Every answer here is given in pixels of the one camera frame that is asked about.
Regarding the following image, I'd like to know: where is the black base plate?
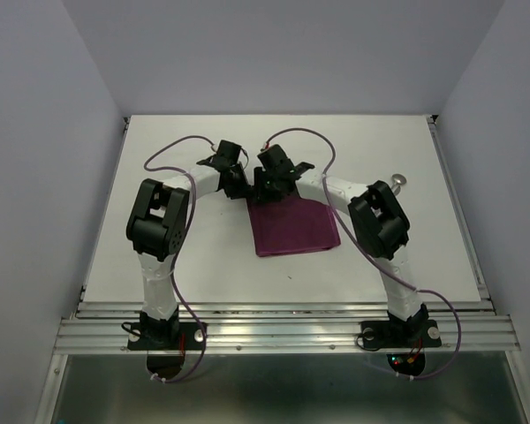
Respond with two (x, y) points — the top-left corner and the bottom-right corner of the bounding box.
(356, 320), (442, 351)
(121, 322), (205, 352)

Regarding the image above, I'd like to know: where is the purple cloth napkin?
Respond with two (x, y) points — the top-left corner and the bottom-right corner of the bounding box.
(246, 196), (341, 257)

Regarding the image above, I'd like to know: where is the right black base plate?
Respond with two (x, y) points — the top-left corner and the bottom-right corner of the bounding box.
(356, 320), (442, 351)

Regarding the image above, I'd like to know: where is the silver metal spoon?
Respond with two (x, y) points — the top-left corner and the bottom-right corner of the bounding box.
(390, 173), (407, 196)

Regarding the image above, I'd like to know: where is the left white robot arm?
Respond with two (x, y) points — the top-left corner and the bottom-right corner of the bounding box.
(122, 140), (251, 351)

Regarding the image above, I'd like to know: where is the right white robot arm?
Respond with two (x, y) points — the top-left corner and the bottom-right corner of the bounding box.
(255, 145), (428, 345)

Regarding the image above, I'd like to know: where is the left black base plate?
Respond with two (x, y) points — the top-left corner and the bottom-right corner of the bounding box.
(121, 322), (205, 352)

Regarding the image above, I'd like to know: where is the aluminium rail frame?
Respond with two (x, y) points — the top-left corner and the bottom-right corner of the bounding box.
(31, 113), (530, 424)

